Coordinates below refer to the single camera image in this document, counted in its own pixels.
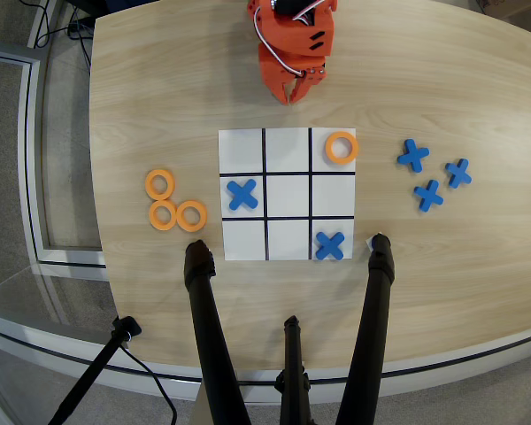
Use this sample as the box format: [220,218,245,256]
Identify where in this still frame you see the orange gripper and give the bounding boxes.
[258,42,328,106]

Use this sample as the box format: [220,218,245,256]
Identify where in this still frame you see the orange foam ring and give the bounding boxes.
[148,198,179,232]
[175,200,209,232]
[144,168,177,200]
[324,130,360,166]

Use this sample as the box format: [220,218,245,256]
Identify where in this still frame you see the white tic-tac-toe grid sheet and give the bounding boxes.
[217,127,358,262]

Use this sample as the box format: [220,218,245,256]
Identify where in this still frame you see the blue foam cross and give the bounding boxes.
[444,158,473,189]
[396,138,431,174]
[314,230,347,262]
[412,178,445,213]
[226,178,260,212]

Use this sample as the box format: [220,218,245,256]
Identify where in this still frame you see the small white paper tag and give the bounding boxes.
[364,231,384,254]

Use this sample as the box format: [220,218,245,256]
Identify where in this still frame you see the thick black tripod leg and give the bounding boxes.
[182,239,253,425]
[334,233,396,425]

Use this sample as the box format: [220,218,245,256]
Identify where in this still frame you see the thin black tripod leg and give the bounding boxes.
[273,314,313,425]

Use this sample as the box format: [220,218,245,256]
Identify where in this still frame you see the slim black light stand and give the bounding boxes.
[47,315,143,425]

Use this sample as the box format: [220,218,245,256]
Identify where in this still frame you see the black floor cables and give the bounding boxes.
[26,0,95,67]

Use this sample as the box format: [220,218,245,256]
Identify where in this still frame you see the white metal floor frame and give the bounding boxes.
[0,47,108,270]

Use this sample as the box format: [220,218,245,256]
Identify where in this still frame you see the black stand cable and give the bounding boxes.
[118,343,179,425]

